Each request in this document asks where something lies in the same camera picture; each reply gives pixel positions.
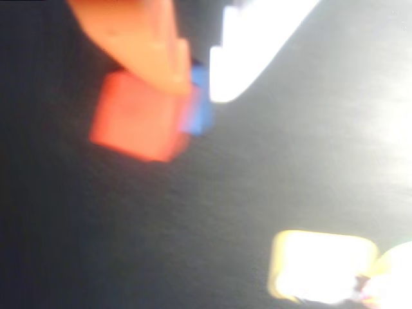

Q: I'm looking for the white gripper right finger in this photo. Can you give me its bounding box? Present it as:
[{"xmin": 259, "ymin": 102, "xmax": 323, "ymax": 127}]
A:
[{"xmin": 209, "ymin": 0, "xmax": 321, "ymax": 104}]

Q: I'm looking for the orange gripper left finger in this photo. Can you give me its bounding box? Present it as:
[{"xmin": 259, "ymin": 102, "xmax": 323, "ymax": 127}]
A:
[{"xmin": 66, "ymin": 0, "xmax": 194, "ymax": 95}]

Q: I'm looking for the red cube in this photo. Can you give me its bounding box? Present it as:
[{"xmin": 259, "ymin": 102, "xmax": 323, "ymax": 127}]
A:
[{"xmin": 89, "ymin": 70, "xmax": 191, "ymax": 163}]

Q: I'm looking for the blue cube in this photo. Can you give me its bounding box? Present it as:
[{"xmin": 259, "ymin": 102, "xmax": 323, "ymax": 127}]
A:
[{"xmin": 180, "ymin": 62, "xmax": 216, "ymax": 136}]

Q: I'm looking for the black table mat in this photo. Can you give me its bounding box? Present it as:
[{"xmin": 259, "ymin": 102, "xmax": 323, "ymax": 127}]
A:
[{"xmin": 0, "ymin": 0, "xmax": 412, "ymax": 309}]

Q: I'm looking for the yellow robot cartoon sticker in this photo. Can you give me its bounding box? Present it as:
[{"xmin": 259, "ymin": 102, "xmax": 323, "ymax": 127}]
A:
[{"xmin": 267, "ymin": 229, "xmax": 380, "ymax": 305}]

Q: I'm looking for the hugging face emoji sticker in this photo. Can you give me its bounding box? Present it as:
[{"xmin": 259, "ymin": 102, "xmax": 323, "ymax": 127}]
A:
[{"xmin": 362, "ymin": 241, "xmax": 412, "ymax": 309}]

